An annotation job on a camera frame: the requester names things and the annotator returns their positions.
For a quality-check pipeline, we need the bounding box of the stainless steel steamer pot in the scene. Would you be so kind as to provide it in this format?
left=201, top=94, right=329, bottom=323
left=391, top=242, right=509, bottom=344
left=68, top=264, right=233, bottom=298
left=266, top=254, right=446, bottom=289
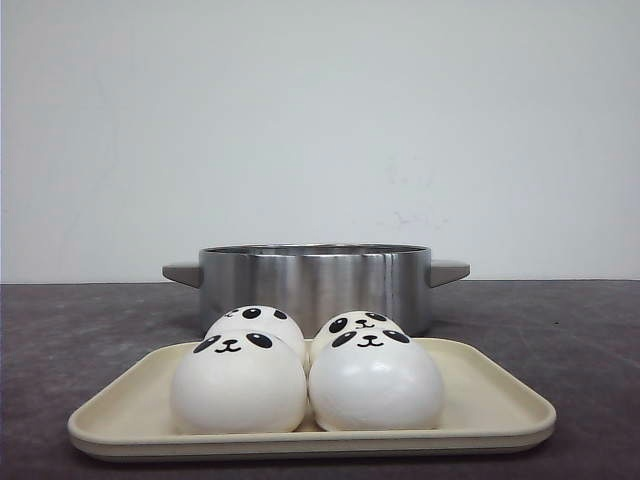
left=162, top=244, right=470, bottom=337

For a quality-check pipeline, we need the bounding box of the beige plastic tray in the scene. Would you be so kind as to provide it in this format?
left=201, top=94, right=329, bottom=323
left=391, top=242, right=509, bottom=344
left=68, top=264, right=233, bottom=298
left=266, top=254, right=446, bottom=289
left=67, top=338, right=556, bottom=462

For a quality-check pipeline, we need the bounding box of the panda bun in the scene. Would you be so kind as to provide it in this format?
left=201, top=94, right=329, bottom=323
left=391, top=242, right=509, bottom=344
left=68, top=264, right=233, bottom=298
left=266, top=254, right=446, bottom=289
left=170, top=330, right=307, bottom=434
left=309, top=310, right=404, bottom=362
left=308, top=329, right=445, bottom=431
left=206, top=305, right=307, bottom=365

